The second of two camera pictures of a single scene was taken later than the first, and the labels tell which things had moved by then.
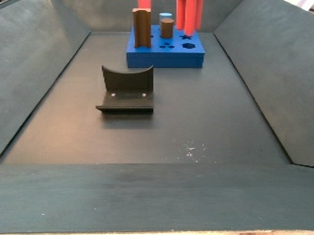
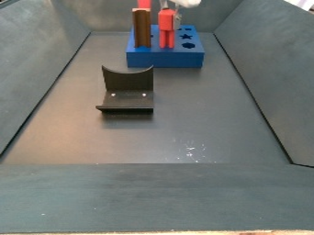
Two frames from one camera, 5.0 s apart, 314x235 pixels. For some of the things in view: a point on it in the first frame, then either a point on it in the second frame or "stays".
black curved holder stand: (129, 92) stays
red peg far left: (145, 4) stays
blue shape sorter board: (179, 51) stays
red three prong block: (187, 16) → (167, 27)
